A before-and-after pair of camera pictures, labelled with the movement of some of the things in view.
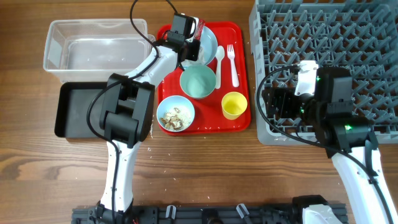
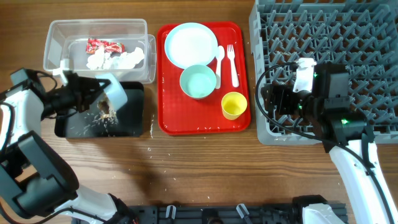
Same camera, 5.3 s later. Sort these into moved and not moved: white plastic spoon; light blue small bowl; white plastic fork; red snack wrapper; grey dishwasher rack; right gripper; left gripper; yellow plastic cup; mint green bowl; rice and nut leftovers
Moved: left gripper; light blue small bowl; red snack wrapper; rice and nut leftovers
Not moved: white plastic spoon; grey dishwasher rack; right gripper; mint green bowl; yellow plastic cup; white plastic fork
